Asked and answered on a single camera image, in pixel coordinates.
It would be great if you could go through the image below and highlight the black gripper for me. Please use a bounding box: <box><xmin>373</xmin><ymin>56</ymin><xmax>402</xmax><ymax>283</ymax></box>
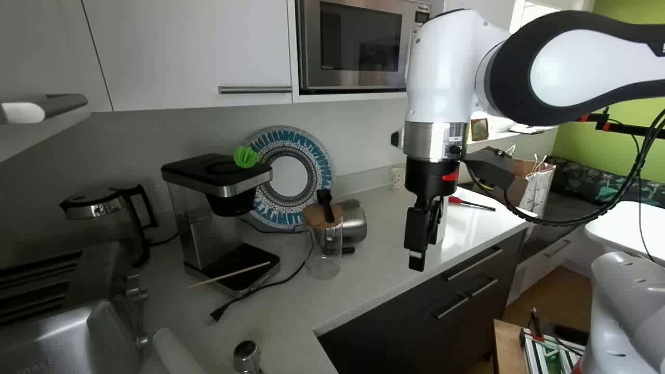
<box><xmin>402</xmin><ymin>155</ymin><xmax>464</xmax><ymax>274</ymax></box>

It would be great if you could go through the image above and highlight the clear glass jar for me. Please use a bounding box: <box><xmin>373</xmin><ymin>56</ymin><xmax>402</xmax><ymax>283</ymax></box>
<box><xmin>306</xmin><ymin>218</ymin><xmax>347</xmax><ymax>283</ymax></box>

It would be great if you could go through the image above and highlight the brown cork jar lid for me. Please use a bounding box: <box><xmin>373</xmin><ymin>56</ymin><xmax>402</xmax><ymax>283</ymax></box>
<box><xmin>303</xmin><ymin>201</ymin><xmax>347</xmax><ymax>231</ymax></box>

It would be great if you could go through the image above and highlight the red pen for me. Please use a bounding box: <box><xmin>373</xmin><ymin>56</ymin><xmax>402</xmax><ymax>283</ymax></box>
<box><xmin>446</xmin><ymin>194</ymin><xmax>499</xmax><ymax>214</ymax></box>

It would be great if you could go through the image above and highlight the silver metal pot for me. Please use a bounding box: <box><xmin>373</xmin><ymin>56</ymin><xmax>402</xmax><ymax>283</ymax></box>
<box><xmin>334</xmin><ymin>197</ymin><xmax>370</xmax><ymax>245</ymax></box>

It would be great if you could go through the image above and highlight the brown paper bag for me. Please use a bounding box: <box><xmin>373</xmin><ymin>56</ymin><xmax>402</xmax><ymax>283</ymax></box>
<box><xmin>507</xmin><ymin>155</ymin><xmax>556</xmax><ymax>214</ymax></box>

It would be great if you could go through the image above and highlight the small wooden side table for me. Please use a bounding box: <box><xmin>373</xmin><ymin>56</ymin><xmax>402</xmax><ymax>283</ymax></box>
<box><xmin>491</xmin><ymin>317</ymin><xmax>529</xmax><ymax>374</ymax></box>

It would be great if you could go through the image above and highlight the box with green items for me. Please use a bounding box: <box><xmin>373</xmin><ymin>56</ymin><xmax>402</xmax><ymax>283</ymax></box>
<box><xmin>518</xmin><ymin>307</ymin><xmax>591</xmax><ymax>374</ymax></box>

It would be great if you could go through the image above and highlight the dark patterned cushion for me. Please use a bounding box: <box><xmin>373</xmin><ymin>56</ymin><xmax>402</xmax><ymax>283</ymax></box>
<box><xmin>552</xmin><ymin>155</ymin><xmax>665</xmax><ymax>209</ymax></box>

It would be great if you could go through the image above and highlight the built-in steel microwave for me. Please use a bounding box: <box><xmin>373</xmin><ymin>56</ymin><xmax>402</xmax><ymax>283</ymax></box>
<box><xmin>295</xmin><ymin>0</ymin><xmax>444</xmax><ymax>96</ymax></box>

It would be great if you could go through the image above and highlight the thin wooden stick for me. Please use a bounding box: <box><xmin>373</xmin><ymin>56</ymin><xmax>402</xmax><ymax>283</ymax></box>
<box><xmin>185</xmin><ymin>258</ymin><xmax>273</xmax><ymax>293</ymax></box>

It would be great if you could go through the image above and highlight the small metal sink strainer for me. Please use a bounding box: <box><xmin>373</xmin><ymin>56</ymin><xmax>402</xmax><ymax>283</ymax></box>
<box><xmin>230</xmin><ymin>338</ymin><xmax>266</xmax><ymax>374</ymax></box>

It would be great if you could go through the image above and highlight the steel drip coffee maker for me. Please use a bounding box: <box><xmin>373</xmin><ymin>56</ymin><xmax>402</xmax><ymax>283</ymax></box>
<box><xmin>159</xmin><ymin>152</ymin><xmax>283</xmax><ymax>293</ymax></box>

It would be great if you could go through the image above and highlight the black rod with red clips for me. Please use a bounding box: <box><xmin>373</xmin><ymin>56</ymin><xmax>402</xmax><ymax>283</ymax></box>
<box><xmin>572</xmin><ymin>112</ymin><xmax>665</xmax><ymax>138</ymax></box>

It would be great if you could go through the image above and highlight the chrome sink faucet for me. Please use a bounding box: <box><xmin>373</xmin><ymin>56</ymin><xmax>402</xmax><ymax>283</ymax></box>
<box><xmin>123</xmin><ymin>270</ymin><xmax>152</xmax><ymax>349</ymax></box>

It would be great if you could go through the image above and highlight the white cabinet door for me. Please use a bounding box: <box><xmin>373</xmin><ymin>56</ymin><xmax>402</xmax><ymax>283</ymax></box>
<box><xmin>81</xmin><ymin>0</ymin><xmax>295</xmax><ymax>114</ymax></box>

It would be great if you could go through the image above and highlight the steel electric kettle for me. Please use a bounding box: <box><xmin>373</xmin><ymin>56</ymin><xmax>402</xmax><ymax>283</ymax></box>
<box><xmin>57</xmin><ymin>181</ymin><xmax>159</xmax><ymax>270</ymax></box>

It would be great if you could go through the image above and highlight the silver toaster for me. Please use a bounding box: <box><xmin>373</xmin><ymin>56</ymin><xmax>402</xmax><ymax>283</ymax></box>
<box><xmin>0</xmin><ymin>237</ymin><xmax>129</xmax><ymax>327</ymax></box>

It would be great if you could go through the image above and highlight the stainless steel sink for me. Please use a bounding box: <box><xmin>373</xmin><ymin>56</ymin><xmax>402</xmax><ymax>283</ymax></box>
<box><xmin>0</xmin><ymin>299</ymin><xmax>144</xmax><ymax>374</ymax></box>

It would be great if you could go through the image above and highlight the long silver drawer handle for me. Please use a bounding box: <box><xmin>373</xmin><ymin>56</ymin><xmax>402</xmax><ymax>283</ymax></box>
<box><xmin>433</xmin><ymin>277</ymin><xmax>500</xmax><ymax>321</ymax></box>
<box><xmin>444</xmin><ymin>245</ymin><xmax>504</xmax><ymax>283</ymax></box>

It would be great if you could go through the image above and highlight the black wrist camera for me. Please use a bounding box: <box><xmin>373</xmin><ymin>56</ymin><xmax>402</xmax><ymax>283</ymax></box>
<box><xmin>464</xmin><ymin>147</ymin><xmax>519</xmax><ymax>207</ymax></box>

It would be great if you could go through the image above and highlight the small picture frame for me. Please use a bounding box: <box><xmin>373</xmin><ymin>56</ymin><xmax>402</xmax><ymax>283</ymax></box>
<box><xmin>469</xmin><ymin>117</ymin><xmax>491</xmax><ymax>141</ymax></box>

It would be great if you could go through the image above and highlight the blue white ring holder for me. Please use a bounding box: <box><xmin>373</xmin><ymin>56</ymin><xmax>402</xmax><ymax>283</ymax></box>
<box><xmin>240</xmin><ymin>124</ymin><xmax>334</xmax><ymax>234</ymax></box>

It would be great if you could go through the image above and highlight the short silver drawer handle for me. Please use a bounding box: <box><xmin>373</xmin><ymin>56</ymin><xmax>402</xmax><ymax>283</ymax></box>
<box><xmin>542</xmin><ymin>237</ymin><xmax>578</xmax><ymax>259</ymax></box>

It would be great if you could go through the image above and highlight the black camera cable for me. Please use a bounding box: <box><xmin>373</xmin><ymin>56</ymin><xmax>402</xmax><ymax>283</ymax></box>
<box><xmin>462</xmin><ymin>107</ymin><xmax>665</xmax><ymax>228</ymax></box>

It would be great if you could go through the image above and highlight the black power cable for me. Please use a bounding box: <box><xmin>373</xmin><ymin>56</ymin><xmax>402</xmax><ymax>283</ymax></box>
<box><xmin>207</xmin><ymin>228</ymin><xmax>316</xmax><ymax>323</ymax></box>

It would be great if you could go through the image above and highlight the silver cabinet handle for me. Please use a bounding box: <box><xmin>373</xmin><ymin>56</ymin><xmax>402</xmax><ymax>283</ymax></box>
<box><xmin>215</xmin><ymin>83</ymin><xmax>293</xmax><ymax>98</ymax></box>

